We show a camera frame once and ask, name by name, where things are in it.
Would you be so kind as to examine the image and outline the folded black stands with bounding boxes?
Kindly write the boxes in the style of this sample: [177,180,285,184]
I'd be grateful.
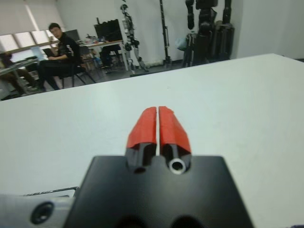
[181,33,209,67]

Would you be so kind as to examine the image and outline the pale plastic bag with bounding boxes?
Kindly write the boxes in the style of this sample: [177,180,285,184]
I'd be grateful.
[174,37,190,51]

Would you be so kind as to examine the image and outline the silver humanoid robot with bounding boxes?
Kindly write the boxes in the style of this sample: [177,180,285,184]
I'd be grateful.
[120,3,150,74]

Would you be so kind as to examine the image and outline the white window blind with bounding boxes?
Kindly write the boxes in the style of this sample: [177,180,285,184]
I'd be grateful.
[0,0,60,36]

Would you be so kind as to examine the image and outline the black chair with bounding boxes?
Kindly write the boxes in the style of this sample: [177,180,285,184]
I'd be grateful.
[99,45,122,70]
[58,45,97,87]

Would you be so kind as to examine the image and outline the person in black clothes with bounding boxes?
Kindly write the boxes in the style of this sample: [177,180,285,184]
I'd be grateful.
[37,22,84,92]

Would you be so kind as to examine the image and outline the black laptop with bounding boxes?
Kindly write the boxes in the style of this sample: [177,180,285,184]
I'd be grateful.
[42,48,57,58]

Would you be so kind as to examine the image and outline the black computer monitor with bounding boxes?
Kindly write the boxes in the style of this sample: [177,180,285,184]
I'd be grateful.
[64,28,80,41]
[94,17,110,42]

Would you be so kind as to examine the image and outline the grey desk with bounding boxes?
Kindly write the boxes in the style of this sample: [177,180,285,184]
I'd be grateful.
[0,57,40,100]

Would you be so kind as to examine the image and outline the white desk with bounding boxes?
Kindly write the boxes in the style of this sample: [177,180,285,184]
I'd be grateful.
[80,39,130,72]

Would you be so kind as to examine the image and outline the black equipment bag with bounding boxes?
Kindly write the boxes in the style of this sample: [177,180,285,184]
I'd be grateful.
[104,19,123,41]

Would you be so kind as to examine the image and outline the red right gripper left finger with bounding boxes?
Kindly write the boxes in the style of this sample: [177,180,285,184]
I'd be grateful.
[125,106,158,173]

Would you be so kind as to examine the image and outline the pale blue screen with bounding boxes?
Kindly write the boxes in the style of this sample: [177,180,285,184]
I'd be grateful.
[30,46,43,59]

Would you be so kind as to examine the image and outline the person in brown trousers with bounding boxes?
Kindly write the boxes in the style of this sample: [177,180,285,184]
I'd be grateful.
[0,51,38,95]

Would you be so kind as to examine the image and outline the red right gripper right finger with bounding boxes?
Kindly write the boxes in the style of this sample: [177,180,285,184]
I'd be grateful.
[158,106,192,167]

